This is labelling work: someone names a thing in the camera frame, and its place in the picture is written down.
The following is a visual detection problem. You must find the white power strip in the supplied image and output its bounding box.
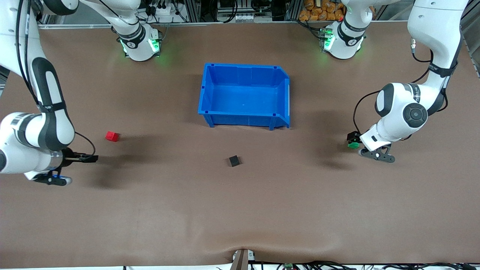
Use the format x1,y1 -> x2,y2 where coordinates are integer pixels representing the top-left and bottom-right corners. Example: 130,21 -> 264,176
144,0 -> 174,16

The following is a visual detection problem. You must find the black cable bundle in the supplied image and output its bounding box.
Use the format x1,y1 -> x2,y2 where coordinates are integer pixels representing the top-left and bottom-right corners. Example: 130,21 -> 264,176
259,261 -> 480,270

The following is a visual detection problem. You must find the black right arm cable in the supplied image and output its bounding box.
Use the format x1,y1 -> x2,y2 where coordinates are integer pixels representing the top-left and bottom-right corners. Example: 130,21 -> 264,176
15,0 -> 97,156

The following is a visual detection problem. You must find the metal table edge bracket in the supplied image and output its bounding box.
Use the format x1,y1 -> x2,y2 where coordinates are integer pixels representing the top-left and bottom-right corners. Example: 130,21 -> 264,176
232,249 -> 256,270

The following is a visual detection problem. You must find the orange snack bag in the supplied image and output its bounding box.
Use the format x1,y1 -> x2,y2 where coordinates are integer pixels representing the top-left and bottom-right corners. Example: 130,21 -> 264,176
299,0 -> 345,22

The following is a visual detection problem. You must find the blue plastic storage bin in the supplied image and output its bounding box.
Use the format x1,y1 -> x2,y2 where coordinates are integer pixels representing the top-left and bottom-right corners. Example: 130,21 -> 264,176
198,63 -> 291,131

